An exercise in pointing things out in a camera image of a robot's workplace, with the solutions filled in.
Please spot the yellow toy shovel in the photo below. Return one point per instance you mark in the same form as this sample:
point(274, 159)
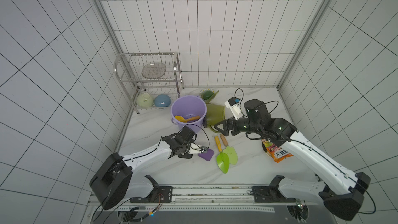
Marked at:
point(191, 119)

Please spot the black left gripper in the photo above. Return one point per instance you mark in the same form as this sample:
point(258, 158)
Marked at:
point(189, 147)

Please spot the light green trowel wooden handle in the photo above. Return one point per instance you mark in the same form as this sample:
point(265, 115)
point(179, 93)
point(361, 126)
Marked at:
point(230, 151)

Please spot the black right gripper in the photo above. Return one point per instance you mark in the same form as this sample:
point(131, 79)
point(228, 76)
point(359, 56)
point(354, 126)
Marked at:
point(232, 126)

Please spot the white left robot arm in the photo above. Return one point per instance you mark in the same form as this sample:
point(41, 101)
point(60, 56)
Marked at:
point(127, 177)

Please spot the olive green watering can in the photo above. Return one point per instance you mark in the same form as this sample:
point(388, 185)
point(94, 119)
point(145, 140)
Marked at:
point(215, 114)

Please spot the pale green ceramic bowl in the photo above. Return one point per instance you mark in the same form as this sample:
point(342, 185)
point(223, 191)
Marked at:
point(145, 100)

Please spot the purple plastic bucket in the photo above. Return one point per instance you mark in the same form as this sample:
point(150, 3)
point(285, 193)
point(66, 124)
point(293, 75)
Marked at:
point(187, 107)

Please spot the glass plate on rack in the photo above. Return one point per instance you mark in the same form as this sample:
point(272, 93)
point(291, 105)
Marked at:
point(154, 70)

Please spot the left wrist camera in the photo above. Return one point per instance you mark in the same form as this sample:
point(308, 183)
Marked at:
point(197, 149)

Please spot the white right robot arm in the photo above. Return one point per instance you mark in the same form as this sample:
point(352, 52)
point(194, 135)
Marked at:
point(339, 189)

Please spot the small floral bowl green inside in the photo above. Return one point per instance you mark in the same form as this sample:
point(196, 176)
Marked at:
point(207, 95)

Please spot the bright green trowel yellow handle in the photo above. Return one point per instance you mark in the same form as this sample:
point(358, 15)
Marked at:
point(222, 159)

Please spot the orange snack packet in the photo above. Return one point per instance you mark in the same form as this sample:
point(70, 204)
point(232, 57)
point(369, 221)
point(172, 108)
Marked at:
point(276, 153)

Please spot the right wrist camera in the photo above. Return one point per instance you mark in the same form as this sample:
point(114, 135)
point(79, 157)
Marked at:
point(233, 104)

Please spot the blue ceramic bowl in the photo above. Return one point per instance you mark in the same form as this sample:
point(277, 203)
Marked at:
point(162, 100)

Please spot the purple toy shovel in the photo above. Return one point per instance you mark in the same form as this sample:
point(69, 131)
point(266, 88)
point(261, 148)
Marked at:
point(207, 155)

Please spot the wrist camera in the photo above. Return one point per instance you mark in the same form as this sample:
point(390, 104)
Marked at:
point(233, 104)
point(197, 149)

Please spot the metal base rail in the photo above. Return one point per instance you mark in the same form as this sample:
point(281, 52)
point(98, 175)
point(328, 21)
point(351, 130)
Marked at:
point(213, 198)

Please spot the steel dish rack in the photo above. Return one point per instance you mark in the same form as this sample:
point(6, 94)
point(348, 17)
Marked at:
point(128, 71)

